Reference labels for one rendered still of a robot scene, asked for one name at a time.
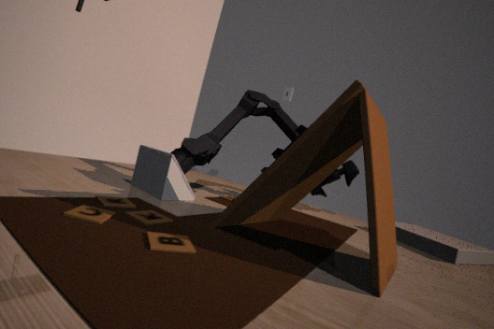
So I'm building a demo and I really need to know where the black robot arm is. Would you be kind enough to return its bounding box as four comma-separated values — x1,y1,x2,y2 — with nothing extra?
171,90,300,175

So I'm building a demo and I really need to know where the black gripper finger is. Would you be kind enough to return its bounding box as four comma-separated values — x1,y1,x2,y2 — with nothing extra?
318,187,327,197
344,173,354,187

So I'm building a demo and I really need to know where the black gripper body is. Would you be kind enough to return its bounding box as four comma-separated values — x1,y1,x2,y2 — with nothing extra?
311,161,359,195

